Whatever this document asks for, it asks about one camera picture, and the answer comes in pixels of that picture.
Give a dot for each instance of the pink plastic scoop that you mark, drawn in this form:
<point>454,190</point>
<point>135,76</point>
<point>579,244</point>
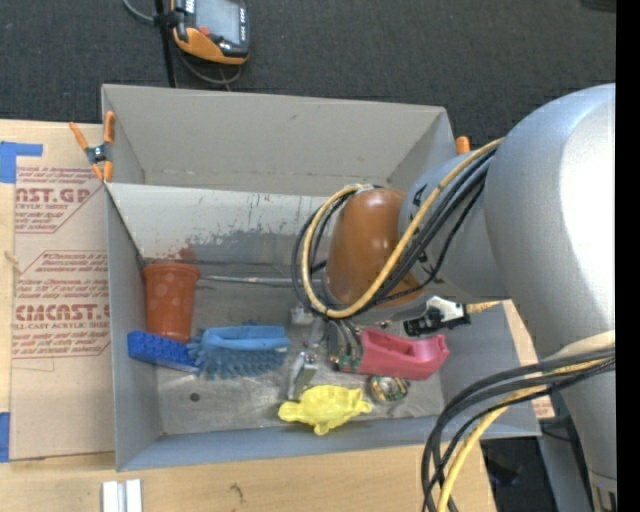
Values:
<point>400,356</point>

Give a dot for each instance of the black cylinder on white bracket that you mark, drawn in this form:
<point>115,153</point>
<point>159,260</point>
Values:
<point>436,315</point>

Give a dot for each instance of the orange plastic cup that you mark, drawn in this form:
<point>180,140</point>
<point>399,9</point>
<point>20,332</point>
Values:
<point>170,300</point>

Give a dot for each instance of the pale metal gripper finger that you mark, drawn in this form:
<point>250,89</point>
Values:
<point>315,334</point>
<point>301,374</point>

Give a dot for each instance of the yellow toy turtle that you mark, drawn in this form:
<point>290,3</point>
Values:
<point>325,406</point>

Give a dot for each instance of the brown cardboard board red print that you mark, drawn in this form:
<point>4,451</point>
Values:
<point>60,380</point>

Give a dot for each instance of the blue scrubbing brush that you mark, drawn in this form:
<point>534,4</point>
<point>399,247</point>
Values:
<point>240,347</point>

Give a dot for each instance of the blue studded building block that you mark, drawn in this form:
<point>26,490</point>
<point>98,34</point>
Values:
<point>157,347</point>

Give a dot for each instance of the grey metal bin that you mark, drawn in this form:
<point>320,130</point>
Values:
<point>260,145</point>

